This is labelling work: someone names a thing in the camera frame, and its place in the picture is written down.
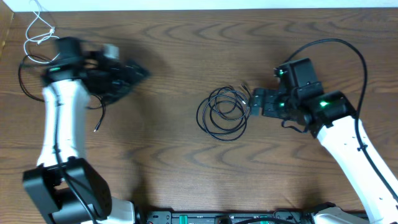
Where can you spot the cardboard panel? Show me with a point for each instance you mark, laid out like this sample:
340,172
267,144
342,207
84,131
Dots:
6,18

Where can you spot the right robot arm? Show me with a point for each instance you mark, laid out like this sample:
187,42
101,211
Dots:
332,120

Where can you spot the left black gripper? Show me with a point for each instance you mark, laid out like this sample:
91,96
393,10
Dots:
122,83

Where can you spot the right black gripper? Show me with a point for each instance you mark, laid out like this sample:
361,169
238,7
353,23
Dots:
269,96

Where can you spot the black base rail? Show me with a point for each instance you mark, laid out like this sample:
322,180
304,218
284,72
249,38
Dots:
323,213

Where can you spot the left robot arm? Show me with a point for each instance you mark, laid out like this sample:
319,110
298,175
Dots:
63,186

